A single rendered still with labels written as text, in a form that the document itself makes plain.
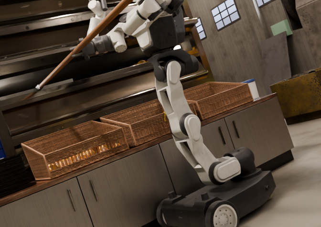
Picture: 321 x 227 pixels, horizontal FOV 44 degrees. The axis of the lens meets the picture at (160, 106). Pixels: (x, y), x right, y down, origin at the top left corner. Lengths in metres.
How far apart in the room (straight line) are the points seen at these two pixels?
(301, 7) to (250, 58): 5.46
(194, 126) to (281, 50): 8.87
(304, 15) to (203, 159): 5.01
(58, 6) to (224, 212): 1.99
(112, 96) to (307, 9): 4.60
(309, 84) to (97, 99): 2.93
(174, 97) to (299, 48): 8.95
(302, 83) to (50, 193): 3.66
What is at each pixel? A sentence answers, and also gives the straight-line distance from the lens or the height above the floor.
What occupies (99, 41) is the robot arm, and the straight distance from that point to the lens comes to 2.12.
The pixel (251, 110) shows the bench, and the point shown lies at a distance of 3.19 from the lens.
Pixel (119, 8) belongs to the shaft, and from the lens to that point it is 1.61.
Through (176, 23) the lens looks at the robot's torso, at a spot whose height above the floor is 1.23.
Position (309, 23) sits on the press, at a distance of 7.09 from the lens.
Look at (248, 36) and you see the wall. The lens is 12.25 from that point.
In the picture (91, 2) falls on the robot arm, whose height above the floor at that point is 1.55.
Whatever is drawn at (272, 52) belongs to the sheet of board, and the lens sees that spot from 11.30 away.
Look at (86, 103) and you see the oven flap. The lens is 3.07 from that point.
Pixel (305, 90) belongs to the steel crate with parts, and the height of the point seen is 0.39.
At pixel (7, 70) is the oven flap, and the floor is 1.37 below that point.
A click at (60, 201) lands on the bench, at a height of 0.45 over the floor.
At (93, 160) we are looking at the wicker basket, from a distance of 2.53.
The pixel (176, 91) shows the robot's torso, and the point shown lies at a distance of 2.33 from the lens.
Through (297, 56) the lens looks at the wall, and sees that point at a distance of 11.21.
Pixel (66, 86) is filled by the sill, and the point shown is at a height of 1.16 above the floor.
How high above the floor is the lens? 0.77
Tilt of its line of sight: level
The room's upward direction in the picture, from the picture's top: 19 degrees counter-clockwise
